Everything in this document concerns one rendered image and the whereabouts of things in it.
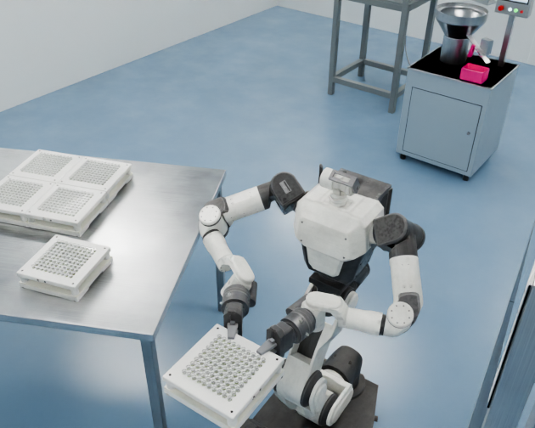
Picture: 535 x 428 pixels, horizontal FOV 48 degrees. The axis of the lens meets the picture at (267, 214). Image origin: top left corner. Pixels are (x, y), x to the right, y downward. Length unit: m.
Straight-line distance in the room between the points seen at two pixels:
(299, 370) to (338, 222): 0.61
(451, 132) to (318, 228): 2.76
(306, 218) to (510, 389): 0.93
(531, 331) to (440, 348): 2.17
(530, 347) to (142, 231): 1.72
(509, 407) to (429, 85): 3.45
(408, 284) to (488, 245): 2.30
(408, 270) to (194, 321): 1.75
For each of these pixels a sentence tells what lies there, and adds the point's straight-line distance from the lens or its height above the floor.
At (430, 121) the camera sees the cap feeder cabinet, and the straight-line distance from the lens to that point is 4.68.
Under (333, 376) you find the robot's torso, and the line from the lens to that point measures 2.71.
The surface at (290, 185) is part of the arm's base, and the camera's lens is 2.09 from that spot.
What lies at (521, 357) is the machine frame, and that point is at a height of 1.52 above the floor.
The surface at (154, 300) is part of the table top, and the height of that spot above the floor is 0.89.
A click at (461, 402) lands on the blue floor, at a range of 3.19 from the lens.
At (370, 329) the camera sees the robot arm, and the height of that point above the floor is 1.07.
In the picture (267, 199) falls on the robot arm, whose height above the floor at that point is 1.24.
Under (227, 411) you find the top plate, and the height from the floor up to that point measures 1.08.
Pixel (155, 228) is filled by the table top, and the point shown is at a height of 0.89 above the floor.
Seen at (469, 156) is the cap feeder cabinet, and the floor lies 0.22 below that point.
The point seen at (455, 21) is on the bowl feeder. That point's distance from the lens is 4.57.
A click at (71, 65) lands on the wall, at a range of 6.35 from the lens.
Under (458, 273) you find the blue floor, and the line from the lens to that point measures 3.89.
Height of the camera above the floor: 2.41
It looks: 35 degrees down
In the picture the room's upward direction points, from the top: 1 degrees clockwise
